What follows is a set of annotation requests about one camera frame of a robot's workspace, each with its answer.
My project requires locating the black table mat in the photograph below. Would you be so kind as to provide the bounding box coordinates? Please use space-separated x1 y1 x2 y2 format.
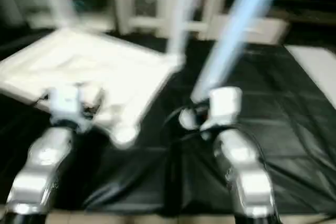
0 25 336 217

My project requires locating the white drawer unit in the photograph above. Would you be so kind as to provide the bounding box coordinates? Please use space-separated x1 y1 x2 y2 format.
207 13 290 45

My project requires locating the white glass door cabinet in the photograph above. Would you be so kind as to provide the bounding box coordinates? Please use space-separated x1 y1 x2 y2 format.
112 0 233 39

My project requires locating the white plastic table top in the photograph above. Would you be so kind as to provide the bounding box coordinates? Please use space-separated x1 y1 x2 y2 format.
0 27 185 147

